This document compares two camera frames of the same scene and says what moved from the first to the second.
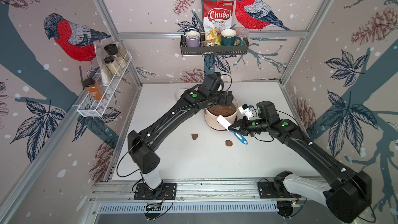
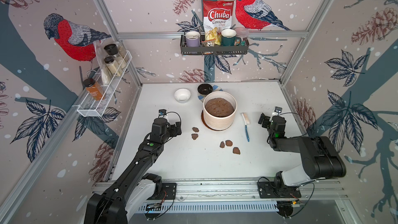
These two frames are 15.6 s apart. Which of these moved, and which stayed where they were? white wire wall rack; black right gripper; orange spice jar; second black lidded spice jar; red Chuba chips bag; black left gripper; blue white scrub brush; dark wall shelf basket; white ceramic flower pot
Moved: blue white scrub brush; black right gripper; black left gripper
Stayed: orange spice jar; white wire wall rack; second black lidded spice jar; white ceramic flower pot; dark wall shelf basket; red Chuba chips bag
